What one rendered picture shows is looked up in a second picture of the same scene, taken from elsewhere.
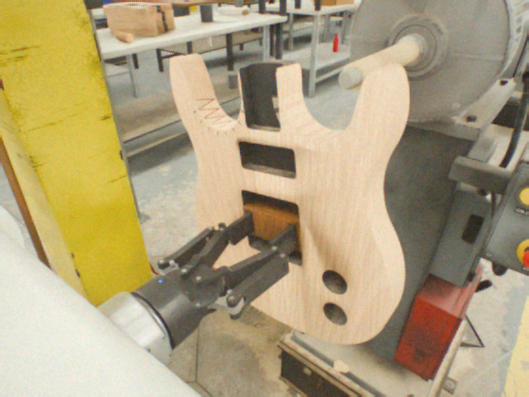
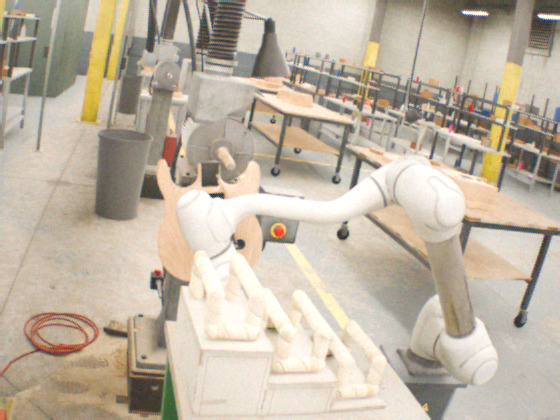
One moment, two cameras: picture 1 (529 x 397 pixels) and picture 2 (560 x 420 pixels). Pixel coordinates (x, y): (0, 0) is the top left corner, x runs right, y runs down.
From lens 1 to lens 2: 1.50 m
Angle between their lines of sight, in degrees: 54
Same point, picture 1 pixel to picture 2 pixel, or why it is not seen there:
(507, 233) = (266, 224)
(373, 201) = not seen: hidden behind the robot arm
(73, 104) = not seen: outside the picture
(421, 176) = not seen: hidden behind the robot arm
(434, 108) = (229, 175)
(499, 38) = (250, 147)
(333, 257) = (239, 232)
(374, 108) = (254, 174)
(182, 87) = (165, 174)
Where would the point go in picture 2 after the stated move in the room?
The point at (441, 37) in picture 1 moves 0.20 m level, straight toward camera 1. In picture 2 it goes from (232, 147) to (257, 161)
